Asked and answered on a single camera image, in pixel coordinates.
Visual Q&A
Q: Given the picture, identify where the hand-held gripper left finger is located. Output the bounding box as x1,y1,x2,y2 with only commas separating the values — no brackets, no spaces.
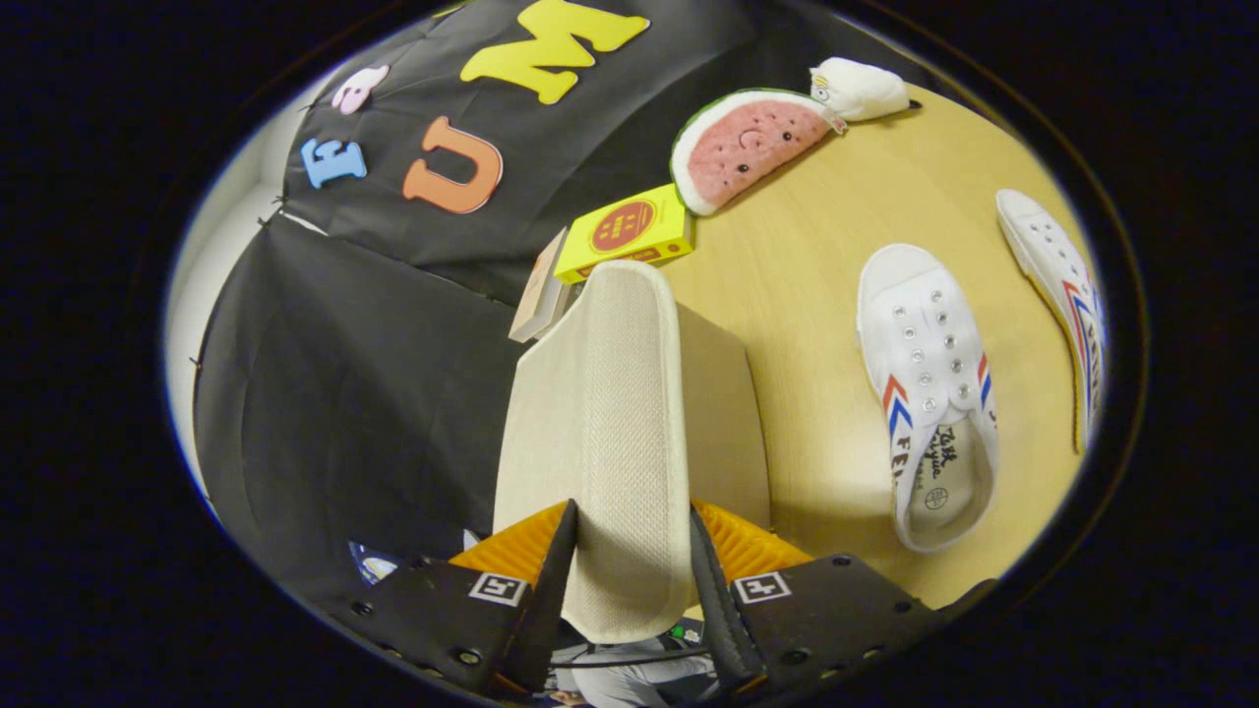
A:
344,499,581,701

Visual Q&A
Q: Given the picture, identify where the white plush toy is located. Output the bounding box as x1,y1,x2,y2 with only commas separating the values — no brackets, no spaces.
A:
809,57,923,124

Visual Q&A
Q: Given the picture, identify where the watermelon slice plush toy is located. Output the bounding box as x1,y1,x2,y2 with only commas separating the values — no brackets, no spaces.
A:
669,88,847,217

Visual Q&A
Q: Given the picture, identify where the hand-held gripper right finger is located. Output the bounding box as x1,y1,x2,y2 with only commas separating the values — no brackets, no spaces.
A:
687,500,999,701

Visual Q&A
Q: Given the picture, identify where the yellow book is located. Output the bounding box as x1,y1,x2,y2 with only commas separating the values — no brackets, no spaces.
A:
554,183,695,285

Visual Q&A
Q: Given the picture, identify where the beige fabric storage box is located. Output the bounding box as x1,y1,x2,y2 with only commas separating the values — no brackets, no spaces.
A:
492,260,773,646

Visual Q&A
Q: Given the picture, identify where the white canvas shoe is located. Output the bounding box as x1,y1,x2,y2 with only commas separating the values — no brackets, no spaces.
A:
995,189,1108,455
856,243,1001,554

